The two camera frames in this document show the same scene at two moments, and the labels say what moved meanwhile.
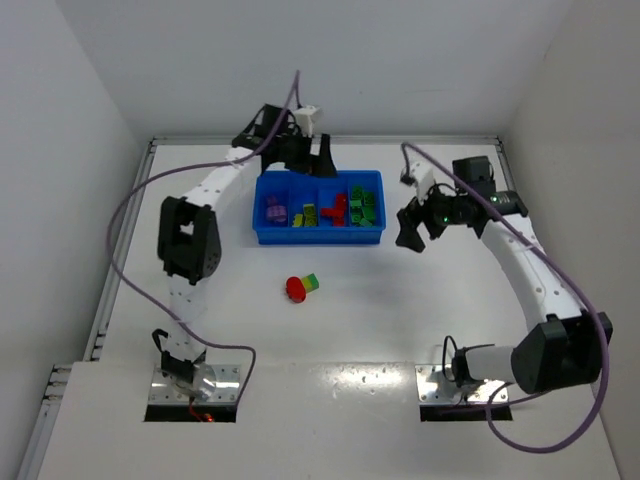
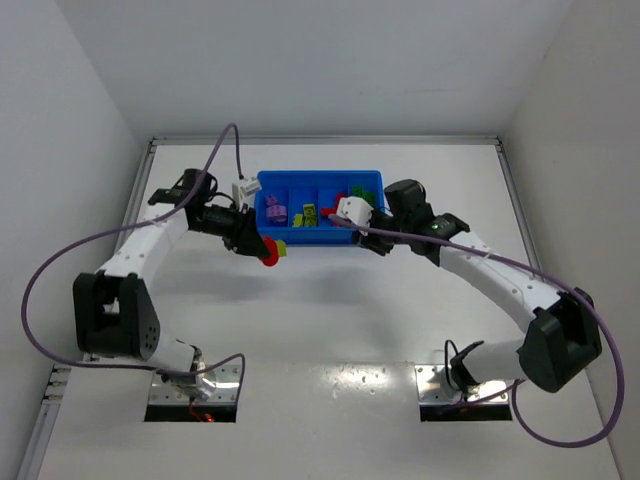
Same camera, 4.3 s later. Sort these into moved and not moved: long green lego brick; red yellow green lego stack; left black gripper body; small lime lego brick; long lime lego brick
Moved: left black gripper body; red yellow green lego stack
Not moved: long lime lego brick; small lime lego brick; long green lego brick
